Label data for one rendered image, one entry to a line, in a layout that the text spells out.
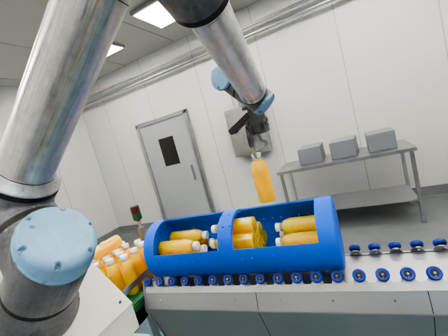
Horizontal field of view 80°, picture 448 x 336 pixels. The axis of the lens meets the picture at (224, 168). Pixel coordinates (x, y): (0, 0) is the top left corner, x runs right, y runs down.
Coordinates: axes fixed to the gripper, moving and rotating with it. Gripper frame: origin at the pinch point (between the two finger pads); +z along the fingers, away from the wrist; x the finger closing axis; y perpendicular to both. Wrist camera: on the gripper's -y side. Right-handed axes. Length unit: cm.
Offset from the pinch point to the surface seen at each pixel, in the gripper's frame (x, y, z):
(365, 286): -12, 33, 52
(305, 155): 260, -15, 50
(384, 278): -12, 39, 49
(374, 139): 259, 68, 44
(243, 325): -13, -18, 73
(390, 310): -15, 39, 59
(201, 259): -16, -29, 38
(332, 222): -11.6, 25.9, 27.0
